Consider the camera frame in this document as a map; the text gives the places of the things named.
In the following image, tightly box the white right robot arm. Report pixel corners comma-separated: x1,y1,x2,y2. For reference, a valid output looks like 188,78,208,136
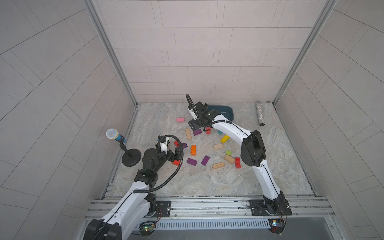
187,95,292,216

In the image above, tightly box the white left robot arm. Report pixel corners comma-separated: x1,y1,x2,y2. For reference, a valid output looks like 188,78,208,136
83,147,184,240

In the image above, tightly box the teal storage bin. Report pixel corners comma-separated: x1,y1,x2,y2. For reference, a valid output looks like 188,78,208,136
208,105,234,121

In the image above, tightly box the orange brick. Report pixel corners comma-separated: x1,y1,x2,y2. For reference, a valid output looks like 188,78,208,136
191,145,197,156

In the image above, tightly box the yellow brick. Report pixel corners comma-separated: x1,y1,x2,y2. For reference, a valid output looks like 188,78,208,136
221,135,230,144

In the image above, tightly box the microphone on black stand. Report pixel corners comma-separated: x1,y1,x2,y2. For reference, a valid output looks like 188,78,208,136
106,129,142,167

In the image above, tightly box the tan long brick lower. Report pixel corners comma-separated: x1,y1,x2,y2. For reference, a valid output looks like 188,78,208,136
212,162,226,170

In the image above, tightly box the tan brick right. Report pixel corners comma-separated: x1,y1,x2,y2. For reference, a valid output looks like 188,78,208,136
224,155,235,165

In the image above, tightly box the red arch brick lower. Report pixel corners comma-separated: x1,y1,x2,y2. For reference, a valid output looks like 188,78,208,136
235,158,242,169

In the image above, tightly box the glitter silver cylinder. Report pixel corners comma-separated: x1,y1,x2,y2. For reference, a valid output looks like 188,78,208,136
256,101,265,127

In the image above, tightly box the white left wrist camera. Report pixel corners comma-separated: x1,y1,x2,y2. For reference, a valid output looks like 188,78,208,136
156,136,169,154

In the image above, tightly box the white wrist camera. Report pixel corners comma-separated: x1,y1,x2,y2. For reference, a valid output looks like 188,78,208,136
156,136,169,154
188,106,197,120

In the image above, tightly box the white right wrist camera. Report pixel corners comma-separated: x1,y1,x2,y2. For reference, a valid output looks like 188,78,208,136
188,106,197,120

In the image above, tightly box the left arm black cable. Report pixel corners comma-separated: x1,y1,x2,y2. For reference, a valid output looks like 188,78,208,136
132,134,184,193

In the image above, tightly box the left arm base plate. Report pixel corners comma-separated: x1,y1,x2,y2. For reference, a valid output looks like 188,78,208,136
145,201,172,218

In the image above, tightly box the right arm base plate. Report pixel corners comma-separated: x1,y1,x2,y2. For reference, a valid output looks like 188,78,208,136
246,198,292,216

